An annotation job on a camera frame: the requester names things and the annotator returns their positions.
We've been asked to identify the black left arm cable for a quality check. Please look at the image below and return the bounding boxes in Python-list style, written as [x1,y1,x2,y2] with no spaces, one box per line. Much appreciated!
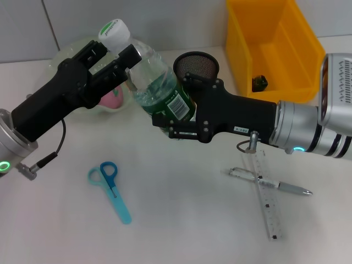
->
[16,118,67,181]

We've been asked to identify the yellow plastic bin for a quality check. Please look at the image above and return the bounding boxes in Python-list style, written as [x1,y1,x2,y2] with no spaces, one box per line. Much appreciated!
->
[225,0,326,104]

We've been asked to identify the silver clear pen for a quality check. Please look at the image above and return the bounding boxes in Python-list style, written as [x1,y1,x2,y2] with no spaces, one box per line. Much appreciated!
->
[221,167,314,196]

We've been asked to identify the blue teal scissors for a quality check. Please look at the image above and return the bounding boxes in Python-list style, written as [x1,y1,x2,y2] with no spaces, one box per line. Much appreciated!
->
[87,161,132,225]

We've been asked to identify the green glass fruit plate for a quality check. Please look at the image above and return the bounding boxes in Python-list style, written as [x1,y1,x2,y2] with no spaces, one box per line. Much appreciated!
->
[48,35,155,116]

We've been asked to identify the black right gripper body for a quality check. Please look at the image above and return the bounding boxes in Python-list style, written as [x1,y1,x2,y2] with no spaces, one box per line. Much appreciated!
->
[192,79,277,144]

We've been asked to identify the clear plastic ruler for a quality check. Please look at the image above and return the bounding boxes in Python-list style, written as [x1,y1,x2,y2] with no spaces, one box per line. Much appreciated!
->
[241,150,285,242]

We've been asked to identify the pink peach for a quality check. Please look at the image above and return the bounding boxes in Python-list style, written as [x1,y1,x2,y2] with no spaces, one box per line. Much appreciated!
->
[98,85,124,109]

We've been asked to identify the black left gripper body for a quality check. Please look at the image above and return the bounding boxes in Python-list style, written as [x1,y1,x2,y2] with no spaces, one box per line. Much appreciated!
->
[10,59,96,142]

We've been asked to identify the green plastic wrapper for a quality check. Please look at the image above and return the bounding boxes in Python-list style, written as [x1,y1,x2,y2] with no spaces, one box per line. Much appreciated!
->
[252,74,269,91]

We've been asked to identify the grey right arm cable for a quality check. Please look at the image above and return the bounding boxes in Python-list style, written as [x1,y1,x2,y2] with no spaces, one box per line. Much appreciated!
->
[236,130,261,154]

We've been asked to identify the black mesh pen cup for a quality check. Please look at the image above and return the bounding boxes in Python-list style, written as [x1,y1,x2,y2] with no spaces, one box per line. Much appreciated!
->
[173,51,220,86]

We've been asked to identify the clear green-label water bottle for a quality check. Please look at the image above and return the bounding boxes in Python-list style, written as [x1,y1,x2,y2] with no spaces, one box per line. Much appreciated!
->
[98,18,197,141]

